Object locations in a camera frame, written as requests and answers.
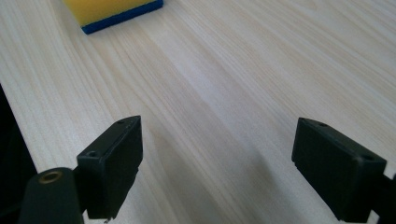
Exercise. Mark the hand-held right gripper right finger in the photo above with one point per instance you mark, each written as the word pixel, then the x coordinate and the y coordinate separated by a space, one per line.
pixel 336 174

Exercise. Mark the yellow and blue sponge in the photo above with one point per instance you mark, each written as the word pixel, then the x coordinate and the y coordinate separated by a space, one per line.
pixel 107 12

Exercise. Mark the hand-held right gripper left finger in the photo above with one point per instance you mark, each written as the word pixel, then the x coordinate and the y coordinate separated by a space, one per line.
pixel 109 174

